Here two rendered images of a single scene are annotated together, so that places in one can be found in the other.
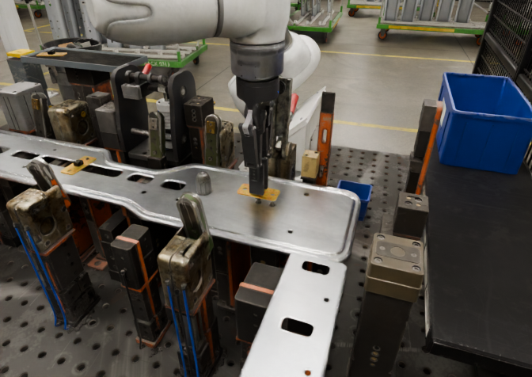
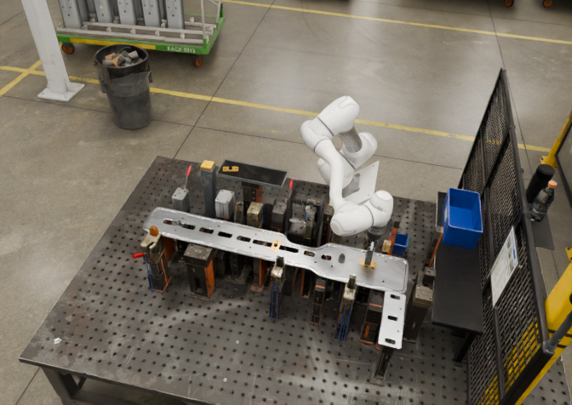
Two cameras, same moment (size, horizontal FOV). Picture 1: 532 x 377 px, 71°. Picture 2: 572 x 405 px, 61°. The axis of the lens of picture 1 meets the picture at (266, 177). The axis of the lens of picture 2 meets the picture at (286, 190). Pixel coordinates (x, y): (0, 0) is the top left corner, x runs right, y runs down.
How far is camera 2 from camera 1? 1.75 m
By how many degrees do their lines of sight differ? 11
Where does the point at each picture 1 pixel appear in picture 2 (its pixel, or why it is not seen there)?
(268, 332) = (384, 320)
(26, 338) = (260, 324)
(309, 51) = (371, 146)
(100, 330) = (291, 319)
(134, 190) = (310, 261)
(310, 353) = (397, 326)
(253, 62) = (377, 231)
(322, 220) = (394, 275)
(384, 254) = (420, 293)
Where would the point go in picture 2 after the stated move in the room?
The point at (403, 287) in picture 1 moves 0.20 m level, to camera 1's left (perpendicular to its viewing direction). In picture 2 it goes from (426, 305) to (382, 306)
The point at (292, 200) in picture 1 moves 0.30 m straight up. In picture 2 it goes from (380, 265) to (391, 222)
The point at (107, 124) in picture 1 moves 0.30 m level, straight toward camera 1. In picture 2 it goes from (277, 218) to (306, 257)
